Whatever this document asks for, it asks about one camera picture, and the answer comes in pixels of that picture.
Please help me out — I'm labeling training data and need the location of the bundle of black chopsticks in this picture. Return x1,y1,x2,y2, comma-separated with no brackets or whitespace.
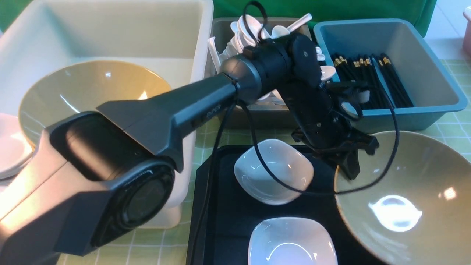
331,53,414,110

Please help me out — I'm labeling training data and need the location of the white square dish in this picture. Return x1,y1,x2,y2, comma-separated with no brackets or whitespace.
234,139,314,206
248,217,338,265

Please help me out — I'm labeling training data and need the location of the stack of white dishes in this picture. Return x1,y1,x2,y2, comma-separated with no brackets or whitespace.
0,113,33,180

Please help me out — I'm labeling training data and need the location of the grey spoon bin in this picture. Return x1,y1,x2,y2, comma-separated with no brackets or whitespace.
205,17,312,130

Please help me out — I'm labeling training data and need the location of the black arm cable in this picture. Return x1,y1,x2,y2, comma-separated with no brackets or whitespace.
190,1,400,265

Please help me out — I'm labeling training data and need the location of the black serving tray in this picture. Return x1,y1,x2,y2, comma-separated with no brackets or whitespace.
186,145,383,265

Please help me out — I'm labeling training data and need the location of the tan noodle bowl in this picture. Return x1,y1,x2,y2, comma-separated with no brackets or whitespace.
335,131,471,265

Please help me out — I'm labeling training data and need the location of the blue chopstick bin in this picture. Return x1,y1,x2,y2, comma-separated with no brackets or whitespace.
313,18,468,131

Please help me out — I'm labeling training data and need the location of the stack of tan bowls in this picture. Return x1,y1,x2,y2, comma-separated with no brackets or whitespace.
18,60,171,148

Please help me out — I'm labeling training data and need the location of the green checkered tablecloth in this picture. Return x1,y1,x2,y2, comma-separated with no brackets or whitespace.
55,59,471,265

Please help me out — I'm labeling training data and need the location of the pile of white spoons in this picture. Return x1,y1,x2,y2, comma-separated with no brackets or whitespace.
208,13,337,111

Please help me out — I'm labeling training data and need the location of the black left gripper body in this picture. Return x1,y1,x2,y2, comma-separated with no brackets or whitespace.
291,81,379,180

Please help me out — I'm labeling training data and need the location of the large white plastic tub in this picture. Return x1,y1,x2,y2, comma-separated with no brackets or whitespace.
1,0,213,227

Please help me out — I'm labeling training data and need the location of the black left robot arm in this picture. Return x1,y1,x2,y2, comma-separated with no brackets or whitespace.
1,33,379,265

